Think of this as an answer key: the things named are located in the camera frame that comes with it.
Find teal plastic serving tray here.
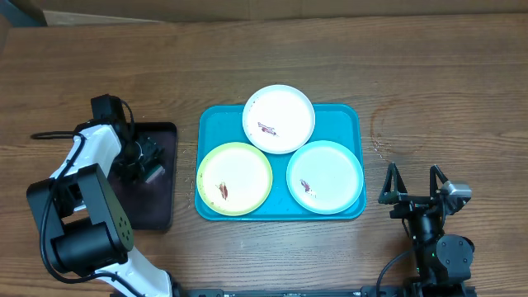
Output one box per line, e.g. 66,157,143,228
195,104,367,221

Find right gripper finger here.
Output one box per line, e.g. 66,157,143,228
378,163,408,204
430,165,449,197

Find yellow-green rimmed plate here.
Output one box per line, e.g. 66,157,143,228
196,142,273,216

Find light blue rimmed plate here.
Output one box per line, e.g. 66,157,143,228
286,140,364,215

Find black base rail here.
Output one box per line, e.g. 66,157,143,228
173,285,478,297

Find white plate with sauce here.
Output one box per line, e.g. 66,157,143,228
242,84,315,154

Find brown cardboard backdrop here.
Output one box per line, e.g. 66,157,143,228
1,0,527,26

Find green and pink sponge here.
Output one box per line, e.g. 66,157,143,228
144,164,165,183

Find black rectangular water tray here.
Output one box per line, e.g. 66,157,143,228
108,122,177,230

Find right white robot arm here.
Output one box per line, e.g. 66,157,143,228
375,163,476,296

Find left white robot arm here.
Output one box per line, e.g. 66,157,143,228
26,94,179,296

